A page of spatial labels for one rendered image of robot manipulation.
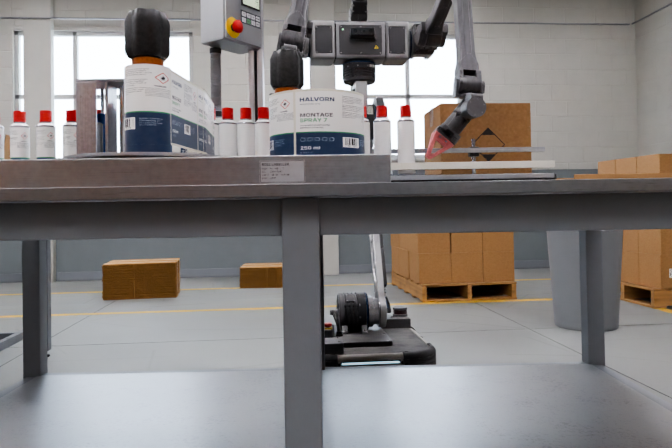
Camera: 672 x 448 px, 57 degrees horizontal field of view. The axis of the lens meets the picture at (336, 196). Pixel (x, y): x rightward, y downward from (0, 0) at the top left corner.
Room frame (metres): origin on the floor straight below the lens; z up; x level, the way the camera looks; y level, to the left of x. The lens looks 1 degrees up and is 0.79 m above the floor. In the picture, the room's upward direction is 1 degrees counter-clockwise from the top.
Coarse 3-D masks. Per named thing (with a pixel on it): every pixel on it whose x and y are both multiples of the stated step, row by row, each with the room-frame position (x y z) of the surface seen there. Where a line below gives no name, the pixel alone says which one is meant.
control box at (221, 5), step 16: (208, 0) 1.82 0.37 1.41; (224, 0) 1.80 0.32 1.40; (240, 0) 1.84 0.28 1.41; (208, 16) 1.82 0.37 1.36; (224, 16) 1.80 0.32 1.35; (240, 16) 1.84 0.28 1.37; (208, 32) 1.82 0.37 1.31; (224, 32) 1.80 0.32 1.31; (256, 32) 1.90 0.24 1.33; (224, 48) 1.90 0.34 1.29; (240, 48) 1.90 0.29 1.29; (256, 48) 1.91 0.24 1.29
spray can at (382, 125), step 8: (376, 112) 1.81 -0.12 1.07; (384, 112) 1.79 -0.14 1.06; (376, 120) 1.79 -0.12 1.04; (384, 120) 1.78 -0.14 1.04; (376, 128) 1.79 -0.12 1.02; (384, 128) 1.78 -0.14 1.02; (376, 136) 1.79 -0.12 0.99; (384, 136) 1.78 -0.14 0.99; (376, 144) 1.79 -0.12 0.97; (384, 144) 1.78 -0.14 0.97; (376, 152) 1.79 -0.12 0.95; (384, 152) 1.78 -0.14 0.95
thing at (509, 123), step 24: (432, 120) 2.09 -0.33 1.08; (480, 120) 2.00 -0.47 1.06; (504, 120) 2.00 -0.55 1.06; (528, 120) 2.01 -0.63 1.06; (456, 144) 1.99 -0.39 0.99; (480, 144) 2.00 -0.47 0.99; (504, 144) 2.00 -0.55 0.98; (528, 144) 2.01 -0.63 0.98; (504, 168) 2.00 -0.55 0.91; (528, 168) 2.01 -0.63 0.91
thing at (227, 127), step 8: (224, 112) 1.78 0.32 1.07; (232, 112) 1.79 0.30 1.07; (224, 120) 1.78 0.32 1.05; (232, 120) 1.79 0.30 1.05; (224, 128) 1.77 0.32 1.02; (232, 128) 1.78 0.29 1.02; (224, 136) 1.77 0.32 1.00; (232, 136) 1.78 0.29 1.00; (224, 144) 1.77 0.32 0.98; (232, 144) 1.78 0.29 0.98; (224, 152) 1.77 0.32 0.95; (232, 152) 1.78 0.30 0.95
